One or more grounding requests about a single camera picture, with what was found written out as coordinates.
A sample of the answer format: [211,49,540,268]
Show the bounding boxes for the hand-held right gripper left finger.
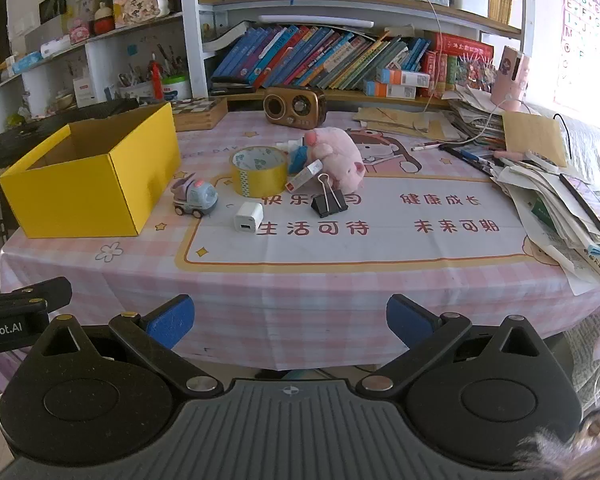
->
[27,294,226,397]

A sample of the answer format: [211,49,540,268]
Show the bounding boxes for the white bookshelf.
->
[180,0,528,106]

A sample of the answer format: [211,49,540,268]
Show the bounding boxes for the small red white box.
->
[286,159,326,192]

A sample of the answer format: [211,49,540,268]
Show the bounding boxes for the thin black cable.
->
[552,112,574,158]

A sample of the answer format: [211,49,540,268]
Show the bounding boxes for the pink speaker stand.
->
[490,45,531,112]

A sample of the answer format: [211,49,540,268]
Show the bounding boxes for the blue tissue packet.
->
[5,51,43,75]

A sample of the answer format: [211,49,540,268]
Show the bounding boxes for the white box red label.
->
[72,77,95,107]

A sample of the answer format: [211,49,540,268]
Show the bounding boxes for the white brush container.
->
[117,80,153,100]

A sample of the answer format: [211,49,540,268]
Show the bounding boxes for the row of colourful books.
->
[211,24,433,92]

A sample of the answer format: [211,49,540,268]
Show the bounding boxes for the grey furry fabric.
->
[512,405,600,480]

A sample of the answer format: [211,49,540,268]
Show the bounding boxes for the yellow cardboard box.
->
[0,101,182,239]

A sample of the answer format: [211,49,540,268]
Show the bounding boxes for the pile of loose papers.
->
[490,160,600,296]

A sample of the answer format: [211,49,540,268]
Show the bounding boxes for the wooden chess board box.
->
[169,96,229,133]

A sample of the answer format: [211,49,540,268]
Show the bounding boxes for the blue plastic packet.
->
[286,152,311,177]

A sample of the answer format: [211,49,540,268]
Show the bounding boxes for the yellow tape roll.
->
[229,146,288,198]

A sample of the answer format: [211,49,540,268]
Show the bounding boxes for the white charger cube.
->
[233,202,265,234]

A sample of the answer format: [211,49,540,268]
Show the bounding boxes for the black flat case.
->
[211,76,256,95]

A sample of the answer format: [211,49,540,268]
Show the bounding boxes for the pink plush paw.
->
[304,127,367,192]

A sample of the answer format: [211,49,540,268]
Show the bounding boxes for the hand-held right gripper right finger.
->
[355,294,561,396]

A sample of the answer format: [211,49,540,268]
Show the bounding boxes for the brown retro radio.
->
[263,86,327,127]

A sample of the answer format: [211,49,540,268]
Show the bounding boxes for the white charging cable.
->
[399,0,443,113]

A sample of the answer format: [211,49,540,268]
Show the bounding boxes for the brown cardboard pieces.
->
[354,106,461,142]

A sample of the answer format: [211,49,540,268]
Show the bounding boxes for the green lid jar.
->
[161,74,192,101]

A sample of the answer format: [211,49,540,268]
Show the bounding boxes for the red glue bottle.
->
[149,59,163,101]

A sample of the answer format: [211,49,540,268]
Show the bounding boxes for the orange and white carton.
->
[364,80,422,99]
[375,67,431,87]

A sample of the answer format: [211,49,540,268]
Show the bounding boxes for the grey purple toy car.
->
[171,172,219,219]

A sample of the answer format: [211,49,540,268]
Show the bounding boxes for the red round ornament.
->
[94,2,117,36]

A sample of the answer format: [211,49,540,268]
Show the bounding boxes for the white side shelf unit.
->
[0,10,191,131]

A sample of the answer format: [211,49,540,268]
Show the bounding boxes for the pink small box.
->
[67,17,93,43]

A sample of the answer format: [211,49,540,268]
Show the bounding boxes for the white light bar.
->
[257,16,376,28]

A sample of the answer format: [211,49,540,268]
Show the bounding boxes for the black binder clip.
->
[310,173,349,213]

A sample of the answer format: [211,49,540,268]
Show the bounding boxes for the alphabet wall poster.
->
[554,0,600,111]

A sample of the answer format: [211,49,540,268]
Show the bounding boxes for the brown envelope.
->
[502,111,568,167]

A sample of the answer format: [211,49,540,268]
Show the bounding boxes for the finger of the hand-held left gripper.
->
[0,277,73,313]

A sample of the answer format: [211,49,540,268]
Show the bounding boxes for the white printed blanket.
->
[527,102,600,411]

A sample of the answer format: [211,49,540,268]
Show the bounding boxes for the red boxed book set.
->
[432,32,495,96]

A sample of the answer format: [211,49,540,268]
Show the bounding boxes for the stack of newspapers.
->
[445,85,511,142]

